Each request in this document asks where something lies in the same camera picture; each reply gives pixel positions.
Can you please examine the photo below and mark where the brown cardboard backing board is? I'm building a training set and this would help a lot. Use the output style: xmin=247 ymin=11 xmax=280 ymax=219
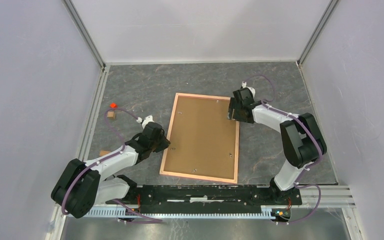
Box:
xmin=163 ymin=96 xmax=238 ymax=180

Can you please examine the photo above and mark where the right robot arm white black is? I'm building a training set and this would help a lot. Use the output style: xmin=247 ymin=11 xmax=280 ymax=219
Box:
xmin=227 ymin=87 xmax=327 ymax=204

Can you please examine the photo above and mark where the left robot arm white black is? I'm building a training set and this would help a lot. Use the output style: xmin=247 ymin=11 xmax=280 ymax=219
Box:
xmin=50 ymin=121 xmax=170 ymax=219

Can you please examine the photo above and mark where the small wooden cube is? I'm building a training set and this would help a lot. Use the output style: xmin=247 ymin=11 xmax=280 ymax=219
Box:
xmin=106 ymin=111 xmax=117 ymax=120

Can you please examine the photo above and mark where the small wooden block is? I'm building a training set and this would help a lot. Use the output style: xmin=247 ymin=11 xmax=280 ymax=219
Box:
xmin=99 ymin=150 xmax=112 ymax=157

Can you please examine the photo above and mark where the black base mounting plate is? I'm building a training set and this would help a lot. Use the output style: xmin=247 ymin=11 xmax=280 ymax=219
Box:
xmin=121 ymin=184 xmax=303 ymax=214

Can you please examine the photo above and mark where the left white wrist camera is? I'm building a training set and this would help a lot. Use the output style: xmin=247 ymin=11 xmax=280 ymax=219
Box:
xmin=136 ymin=115 xmax=155 ymax=129

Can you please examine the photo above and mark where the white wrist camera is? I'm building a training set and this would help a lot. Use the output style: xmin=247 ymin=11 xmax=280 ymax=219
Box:
xmin=240 ymin=81 xmax=256 ymax=96
xmin=136 ymin=115 xmax=155 ymax=129

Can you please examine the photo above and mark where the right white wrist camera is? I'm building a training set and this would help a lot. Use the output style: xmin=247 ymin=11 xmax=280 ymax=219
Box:
xmin=240 ymin=81 xmax=256 ymax=96

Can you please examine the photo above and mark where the aluminium rail frame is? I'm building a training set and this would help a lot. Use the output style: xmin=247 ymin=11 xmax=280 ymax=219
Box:
xmin=51 ymin=0 xmax=112 ymax=240

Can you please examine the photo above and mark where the white slotted cable duct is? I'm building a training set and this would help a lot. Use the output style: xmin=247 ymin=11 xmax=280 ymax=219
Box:
xmin=84 ymin=205 xmax=287 ymax=220

